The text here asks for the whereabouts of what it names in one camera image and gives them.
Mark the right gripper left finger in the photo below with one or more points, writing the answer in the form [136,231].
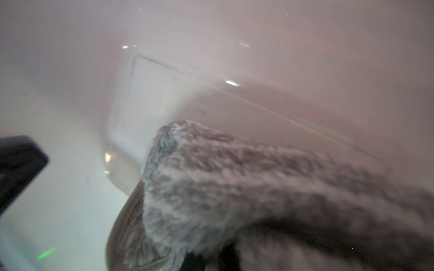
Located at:
[193,262]

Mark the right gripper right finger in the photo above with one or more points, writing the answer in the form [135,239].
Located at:
[228,259]

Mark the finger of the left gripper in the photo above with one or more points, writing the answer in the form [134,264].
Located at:
[21,161]

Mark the grey striped cloth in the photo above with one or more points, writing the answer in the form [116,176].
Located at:
[284,209]

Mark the large clear lunch box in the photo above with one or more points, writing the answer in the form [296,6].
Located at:
[152,93]

